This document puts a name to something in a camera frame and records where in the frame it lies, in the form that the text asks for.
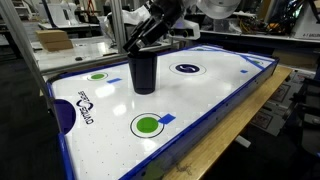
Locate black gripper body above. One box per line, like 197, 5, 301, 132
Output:
123, 0, 184, 54

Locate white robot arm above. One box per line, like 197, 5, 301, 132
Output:
122, 0, 241, 54

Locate dark blue plastic cup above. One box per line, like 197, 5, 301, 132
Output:
128, 51, 157, 95

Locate cardboard box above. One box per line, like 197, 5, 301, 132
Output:
35, 30, 73, 52

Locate air hockey table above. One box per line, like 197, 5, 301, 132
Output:
47, 45, 278, 180

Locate wooden workbench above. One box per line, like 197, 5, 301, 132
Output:
162, 66, 292, 180

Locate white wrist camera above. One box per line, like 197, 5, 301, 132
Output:
169, 18, 200, 40

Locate aluminium frame workbench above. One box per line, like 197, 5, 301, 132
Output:
0, 0, 127, 109

